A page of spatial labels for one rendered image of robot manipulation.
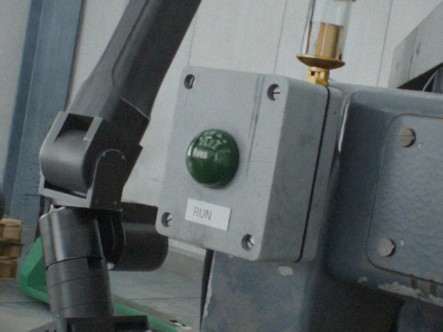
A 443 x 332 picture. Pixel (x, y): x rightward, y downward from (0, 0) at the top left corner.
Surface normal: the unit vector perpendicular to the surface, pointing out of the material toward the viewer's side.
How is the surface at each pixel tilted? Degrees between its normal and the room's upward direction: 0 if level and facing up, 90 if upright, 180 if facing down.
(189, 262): 90
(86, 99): 68
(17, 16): 90
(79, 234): 64
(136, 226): 48
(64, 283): 79
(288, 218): 90
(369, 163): 90
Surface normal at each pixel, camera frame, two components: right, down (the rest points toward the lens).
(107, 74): -0.58, -0.43
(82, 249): 0.40, -0.35
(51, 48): 0.72, 0.16
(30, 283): 0.73, -0.10
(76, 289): 0.06, -0.31
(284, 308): -0.68, -0.07
